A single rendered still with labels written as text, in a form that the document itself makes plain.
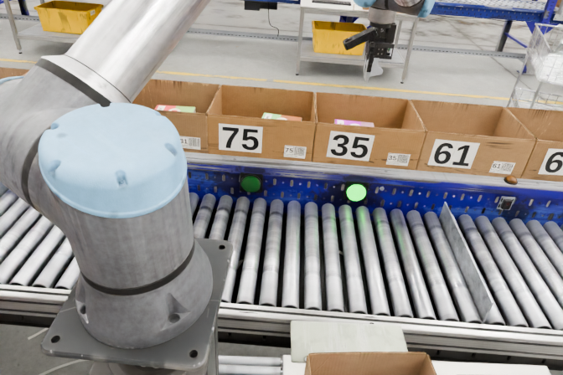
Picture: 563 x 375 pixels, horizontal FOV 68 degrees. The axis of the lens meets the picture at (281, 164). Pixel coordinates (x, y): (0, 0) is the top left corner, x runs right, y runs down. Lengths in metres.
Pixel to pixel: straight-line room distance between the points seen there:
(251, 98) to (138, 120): 1.29
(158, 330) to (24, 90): 0.35
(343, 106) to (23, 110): 1.37
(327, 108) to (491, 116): 0.69
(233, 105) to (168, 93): 0.28
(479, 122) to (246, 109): 0.99
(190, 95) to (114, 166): 1.39
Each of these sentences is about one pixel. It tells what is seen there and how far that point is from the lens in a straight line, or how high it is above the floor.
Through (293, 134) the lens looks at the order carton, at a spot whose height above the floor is 1.00.
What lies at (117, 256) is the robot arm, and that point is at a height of 1.35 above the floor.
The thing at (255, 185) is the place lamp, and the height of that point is 0.81.
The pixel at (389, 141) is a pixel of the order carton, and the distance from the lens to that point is 1.55.
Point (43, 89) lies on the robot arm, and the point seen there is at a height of 1.48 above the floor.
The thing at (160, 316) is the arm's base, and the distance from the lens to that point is 0.59.
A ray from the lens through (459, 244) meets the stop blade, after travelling 1.52.
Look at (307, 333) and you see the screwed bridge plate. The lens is 1.18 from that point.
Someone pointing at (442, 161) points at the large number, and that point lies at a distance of 1.65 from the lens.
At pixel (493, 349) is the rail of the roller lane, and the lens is 1.41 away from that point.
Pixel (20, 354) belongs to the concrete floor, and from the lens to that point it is 2.25.
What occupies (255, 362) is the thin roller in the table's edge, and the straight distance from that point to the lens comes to 1.13.
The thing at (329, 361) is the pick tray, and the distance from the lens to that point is 1.06.
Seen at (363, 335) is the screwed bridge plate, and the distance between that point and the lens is 1.20.
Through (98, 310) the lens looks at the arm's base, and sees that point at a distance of 0.60.
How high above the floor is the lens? 1.70
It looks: 32 degrees down
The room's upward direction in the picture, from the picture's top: 4 degrees clockwise
